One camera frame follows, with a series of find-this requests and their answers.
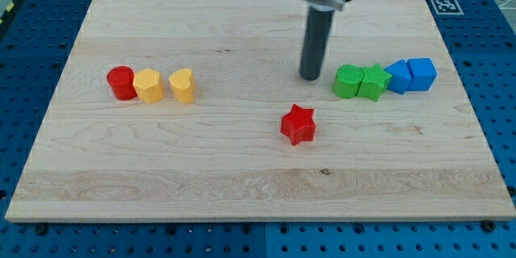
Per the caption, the red star block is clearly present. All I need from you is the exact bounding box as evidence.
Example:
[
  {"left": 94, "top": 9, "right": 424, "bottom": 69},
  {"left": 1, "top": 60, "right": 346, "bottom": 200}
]
[{"left": 281, "top": 104, "right": 317, "bottom": 146}]

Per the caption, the green star block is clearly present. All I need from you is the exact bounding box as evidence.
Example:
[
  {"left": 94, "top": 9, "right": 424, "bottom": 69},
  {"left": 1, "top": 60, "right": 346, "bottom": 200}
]
[{"left": 356, "top": 64, "right": 393, "bottom": 102}]

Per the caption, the light wooden board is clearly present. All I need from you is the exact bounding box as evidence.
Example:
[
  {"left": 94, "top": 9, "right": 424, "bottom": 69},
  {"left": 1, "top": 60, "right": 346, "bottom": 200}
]
[{"left": 6, "top": 0, "right": 515, "bottom": 223}]

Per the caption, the yellow heart block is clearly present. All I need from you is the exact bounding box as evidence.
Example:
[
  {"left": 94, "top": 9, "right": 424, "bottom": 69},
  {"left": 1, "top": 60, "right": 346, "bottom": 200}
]
[{"left": 168, "top": 68, "right": 196, "bottom": 104}]

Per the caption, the green cylinder block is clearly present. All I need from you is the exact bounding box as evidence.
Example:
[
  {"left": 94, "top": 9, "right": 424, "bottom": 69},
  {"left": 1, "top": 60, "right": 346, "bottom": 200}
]
[{"left": 333, "top": 64, "right": 363, "bottom": 98}]

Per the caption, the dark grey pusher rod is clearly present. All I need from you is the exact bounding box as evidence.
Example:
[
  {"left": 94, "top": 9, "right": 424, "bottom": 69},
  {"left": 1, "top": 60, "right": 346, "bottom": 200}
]
[{"left": 299, "top": 6, "right": 334, "bottom": 81}]

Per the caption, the yellow hexagon block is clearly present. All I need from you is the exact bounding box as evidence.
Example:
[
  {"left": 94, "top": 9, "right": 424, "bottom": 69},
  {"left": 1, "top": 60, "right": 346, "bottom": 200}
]
[{"left": 133, "top": 69, "right": 164, "bottom": 103}]

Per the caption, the red cylinder block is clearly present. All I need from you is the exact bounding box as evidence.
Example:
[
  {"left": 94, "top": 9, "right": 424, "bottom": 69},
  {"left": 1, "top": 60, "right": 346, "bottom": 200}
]
[{"left": 106, "top": 65, "right": 137, "bottom": 101}]

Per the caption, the blue triangle block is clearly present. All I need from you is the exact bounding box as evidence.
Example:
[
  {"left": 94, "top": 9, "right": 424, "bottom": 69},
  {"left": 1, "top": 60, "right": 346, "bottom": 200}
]
[{"left": 385, "top": 60, "right": 412, "bottom": 94}]

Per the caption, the blue cube block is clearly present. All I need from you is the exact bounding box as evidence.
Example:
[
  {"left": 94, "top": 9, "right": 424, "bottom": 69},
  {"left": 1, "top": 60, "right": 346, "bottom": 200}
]
[{"left": 407, "top": 58, "right": 437, "bottom": 91}]

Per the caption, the white fiducial marker tag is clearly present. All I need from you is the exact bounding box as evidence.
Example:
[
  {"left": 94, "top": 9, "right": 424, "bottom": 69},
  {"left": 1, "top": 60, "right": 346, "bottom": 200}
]
[{"left": 430, "top": 0, "right": 464, "bottom": 16}]

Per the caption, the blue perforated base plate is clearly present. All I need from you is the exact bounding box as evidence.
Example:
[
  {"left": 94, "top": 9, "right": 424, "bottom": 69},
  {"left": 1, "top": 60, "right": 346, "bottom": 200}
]
[{"left": 1, "top": 0, "right": 515, "bottom": 257}]

